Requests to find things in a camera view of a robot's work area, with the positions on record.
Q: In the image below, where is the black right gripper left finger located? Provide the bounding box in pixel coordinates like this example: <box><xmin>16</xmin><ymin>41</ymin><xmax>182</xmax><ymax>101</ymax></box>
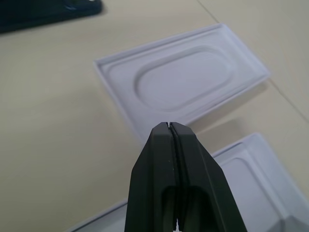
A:
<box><xmin>124</xmin><ymin>122</ymin><xmax>179</xmax><ymax>232</ymax></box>

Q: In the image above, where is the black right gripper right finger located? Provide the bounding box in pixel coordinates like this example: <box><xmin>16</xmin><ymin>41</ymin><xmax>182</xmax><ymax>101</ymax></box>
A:
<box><xmin>169</xmin><ymin>122</ymin><xmax>248</xmax><ymax>232</ymax></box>

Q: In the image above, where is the blue phone box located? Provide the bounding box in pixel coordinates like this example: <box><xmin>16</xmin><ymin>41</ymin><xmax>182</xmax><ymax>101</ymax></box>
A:
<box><xmin>70</xmin><ymin>131</ymin><xmax>309</xmax><ymax>232</ymax></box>

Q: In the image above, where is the white phone box base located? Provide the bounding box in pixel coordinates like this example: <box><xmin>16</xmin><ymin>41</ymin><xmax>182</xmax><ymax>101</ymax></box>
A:
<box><xmin>93</xmin><ymin>23</ymin><xmax>271</xmax><ymax>147</ymax></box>

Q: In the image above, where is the dark blue smartphone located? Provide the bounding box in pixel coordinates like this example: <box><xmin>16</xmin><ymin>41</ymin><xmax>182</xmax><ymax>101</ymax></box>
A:
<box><xmin>0</xmin><ymin>0</ymin><xmax>103</xmax><ymax>33</ymax></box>

